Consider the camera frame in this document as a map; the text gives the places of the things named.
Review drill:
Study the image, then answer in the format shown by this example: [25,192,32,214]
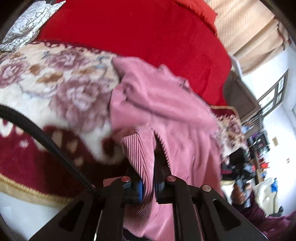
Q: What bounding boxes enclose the pink corduroy jacket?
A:
[110,57,221,240]

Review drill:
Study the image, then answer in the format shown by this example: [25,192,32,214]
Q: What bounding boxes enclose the person's right hand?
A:
[231,183,252,205]

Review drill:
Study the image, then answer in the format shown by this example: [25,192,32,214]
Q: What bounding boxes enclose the floral plush blanket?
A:
[1,42,246,206]

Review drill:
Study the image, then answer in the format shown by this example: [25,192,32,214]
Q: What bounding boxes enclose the beige dotted curtain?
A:
[205,0,292,75]

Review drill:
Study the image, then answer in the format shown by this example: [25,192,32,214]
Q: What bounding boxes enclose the red pillow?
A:
[175,0,217,36]

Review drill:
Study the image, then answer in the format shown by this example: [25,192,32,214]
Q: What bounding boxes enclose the red quilt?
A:
[38,1,231,106]

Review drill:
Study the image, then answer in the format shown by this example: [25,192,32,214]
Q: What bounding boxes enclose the white crackle-pattern pillow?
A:
[1,1,66,52]

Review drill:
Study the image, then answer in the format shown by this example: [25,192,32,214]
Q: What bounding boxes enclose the black cable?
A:
[0,104,98,195]

